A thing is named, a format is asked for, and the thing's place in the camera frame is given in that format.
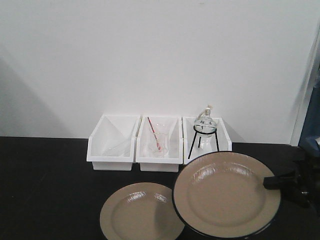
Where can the blue pegboard drying rack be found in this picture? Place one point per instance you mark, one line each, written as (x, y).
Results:
(310, 134)

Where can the white plastic bin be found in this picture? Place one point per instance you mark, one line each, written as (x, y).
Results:
(219, 141)
(172, 126)
(112, 144)

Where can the middle white plastic bin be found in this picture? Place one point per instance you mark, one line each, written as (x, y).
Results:
(172, 126)

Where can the right white plastic bin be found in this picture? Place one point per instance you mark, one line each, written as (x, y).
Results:
(219, 141)

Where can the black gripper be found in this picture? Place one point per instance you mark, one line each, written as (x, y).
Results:
(302, 189)

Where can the black wire tripod stand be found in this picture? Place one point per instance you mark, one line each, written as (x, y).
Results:
(203, 145)

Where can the round glass flask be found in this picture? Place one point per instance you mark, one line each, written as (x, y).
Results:
(204, 123)

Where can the clear glass beaker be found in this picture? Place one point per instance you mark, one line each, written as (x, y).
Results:
(163, 140)

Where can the beige round plate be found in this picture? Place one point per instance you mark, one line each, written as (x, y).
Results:
(140, 211)
(221, 194)

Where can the left white plastic bin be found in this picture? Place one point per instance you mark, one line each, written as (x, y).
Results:
(112, 144)

